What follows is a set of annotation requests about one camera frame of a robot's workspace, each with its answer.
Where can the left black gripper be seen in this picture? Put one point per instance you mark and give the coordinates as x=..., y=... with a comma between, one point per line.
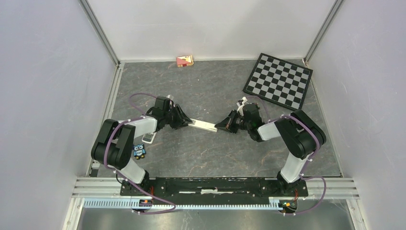
x=179, y=123

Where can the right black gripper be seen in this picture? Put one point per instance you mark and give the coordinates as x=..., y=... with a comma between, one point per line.
x=228, y=123

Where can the slim white remote control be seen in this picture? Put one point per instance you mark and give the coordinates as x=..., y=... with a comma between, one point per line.
x=203, y=125

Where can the white remote red buttons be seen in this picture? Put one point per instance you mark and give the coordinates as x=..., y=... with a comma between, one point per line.
x=148, y=138

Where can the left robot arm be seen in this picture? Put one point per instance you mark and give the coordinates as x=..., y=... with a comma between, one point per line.
x=114, y=143

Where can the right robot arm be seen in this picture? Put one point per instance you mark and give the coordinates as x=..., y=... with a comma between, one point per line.
x=301, y=135

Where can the blue owl toy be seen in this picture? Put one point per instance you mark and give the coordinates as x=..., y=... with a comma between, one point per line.
x=139, y=151

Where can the red yellow small box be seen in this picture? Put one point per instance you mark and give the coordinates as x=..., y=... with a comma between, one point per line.
x=184, y=61

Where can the black white chessboard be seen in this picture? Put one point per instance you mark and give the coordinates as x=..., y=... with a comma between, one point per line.
x=278, y=81

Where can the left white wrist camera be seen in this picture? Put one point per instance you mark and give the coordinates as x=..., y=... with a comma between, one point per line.
x=170, y=97

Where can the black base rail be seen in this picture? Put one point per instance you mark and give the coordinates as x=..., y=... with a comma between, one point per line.
x=220, y=190

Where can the white cable duct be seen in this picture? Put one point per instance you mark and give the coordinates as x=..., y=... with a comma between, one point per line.
x=139, y=204

